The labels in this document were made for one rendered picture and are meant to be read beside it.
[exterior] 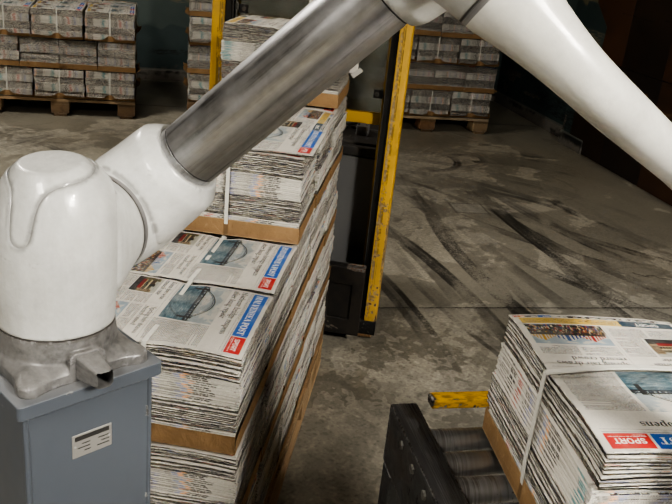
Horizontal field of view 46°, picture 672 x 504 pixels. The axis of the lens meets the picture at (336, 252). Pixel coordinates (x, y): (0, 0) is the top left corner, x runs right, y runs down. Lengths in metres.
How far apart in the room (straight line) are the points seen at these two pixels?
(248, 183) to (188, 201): 0.83
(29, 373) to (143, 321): 0.56
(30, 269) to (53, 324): 0.08
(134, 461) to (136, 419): 0.07
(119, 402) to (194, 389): 0.44
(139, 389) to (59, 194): 0.30
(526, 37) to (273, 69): 0.36
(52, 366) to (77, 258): 0.15
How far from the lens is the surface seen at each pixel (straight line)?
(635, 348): 1.31
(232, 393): 1.55
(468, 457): 1.37
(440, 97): 7.22
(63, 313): 1.06
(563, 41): 0.86
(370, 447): 2.73
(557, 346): 1.25
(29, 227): 1.03
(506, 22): 0.85
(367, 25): 1.03
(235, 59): 2.55
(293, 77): 1.06
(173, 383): 1.58
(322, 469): 2.61
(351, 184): 3.27
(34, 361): 1.10
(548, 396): 1.18
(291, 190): 1.97
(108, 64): 6.70
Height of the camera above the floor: 1.57
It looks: 22 degrees down
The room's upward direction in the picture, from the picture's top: 6 degrees clockwise
